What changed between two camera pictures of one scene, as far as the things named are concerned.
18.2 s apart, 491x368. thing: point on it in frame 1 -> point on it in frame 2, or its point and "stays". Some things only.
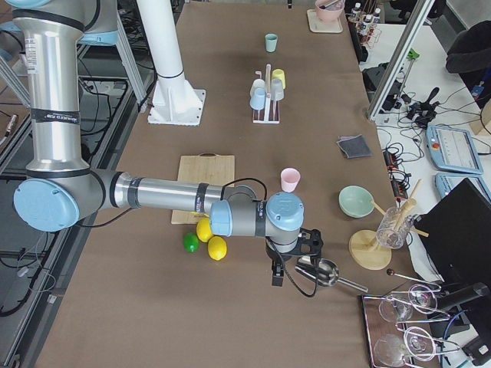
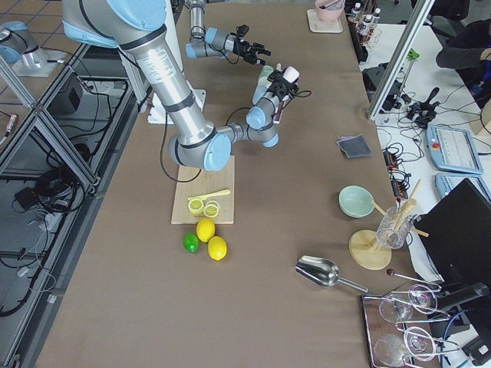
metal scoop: [322, 271] stays
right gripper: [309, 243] -> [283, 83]
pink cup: [290, 179] -> [291, 74]
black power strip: [398, 178] stays
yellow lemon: [217, 248] stays
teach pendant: [453, 149] stays
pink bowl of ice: [330, 10] stays
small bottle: [356, 11] stays
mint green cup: [271, 42] -> [266, 70]
